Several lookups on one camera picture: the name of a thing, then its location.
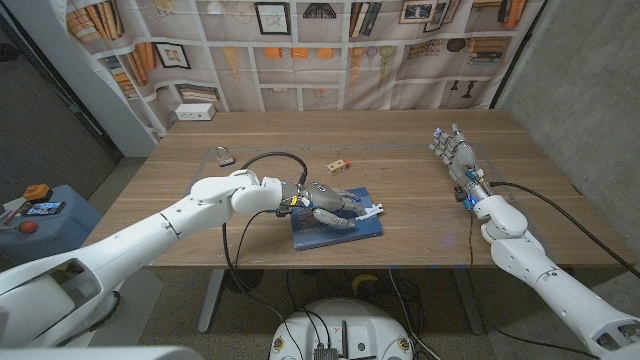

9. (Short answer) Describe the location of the metal padlock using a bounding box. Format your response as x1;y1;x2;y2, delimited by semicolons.
215;145;236;168

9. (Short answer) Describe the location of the white floor platform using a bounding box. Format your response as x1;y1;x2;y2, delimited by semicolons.
74;269;164;349

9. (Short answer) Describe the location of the black floor cable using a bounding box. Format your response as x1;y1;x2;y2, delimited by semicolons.
387;268;441;360

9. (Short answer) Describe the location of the blue hardcover book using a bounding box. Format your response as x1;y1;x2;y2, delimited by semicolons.
290;187;385;252

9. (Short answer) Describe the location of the yellow object under table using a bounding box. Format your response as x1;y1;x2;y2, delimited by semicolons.
351;273;380;295

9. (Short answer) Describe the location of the white power outlet box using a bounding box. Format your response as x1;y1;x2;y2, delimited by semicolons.
174;102;217;122

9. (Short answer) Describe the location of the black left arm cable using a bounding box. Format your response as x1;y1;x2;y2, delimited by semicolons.
221;151;309;324

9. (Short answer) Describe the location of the printed bookshelf backdrop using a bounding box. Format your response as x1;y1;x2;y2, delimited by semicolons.
64;0;549;146

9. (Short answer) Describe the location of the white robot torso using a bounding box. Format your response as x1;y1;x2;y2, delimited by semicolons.
268;298;415;360

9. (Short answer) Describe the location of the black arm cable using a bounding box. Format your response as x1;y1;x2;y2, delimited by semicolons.
221;151;309;324
487;180;640;280

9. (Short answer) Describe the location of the black round floor fan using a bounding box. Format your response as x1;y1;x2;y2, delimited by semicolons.
223;268;265;294

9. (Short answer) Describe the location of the black backdrop stand pole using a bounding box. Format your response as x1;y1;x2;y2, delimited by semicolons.
488;0;549;110

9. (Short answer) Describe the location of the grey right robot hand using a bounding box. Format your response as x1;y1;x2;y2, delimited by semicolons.
428;123;494;204

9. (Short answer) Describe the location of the orange button box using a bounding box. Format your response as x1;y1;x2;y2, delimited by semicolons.
22;183;53;203

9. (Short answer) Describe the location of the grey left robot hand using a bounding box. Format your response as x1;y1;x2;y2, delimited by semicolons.
279;180;369;231

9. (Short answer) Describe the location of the blue-grey cart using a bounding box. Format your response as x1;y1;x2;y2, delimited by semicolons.
0;183;104;266

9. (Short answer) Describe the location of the grey metal table leg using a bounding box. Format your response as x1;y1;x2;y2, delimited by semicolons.
197;268;226;335
452;268;485;335

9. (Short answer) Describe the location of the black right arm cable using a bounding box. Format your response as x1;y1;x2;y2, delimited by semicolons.
487;180;640;280

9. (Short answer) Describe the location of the smartphone with lit screen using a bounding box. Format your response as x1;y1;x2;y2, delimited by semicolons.
25;201;67;217

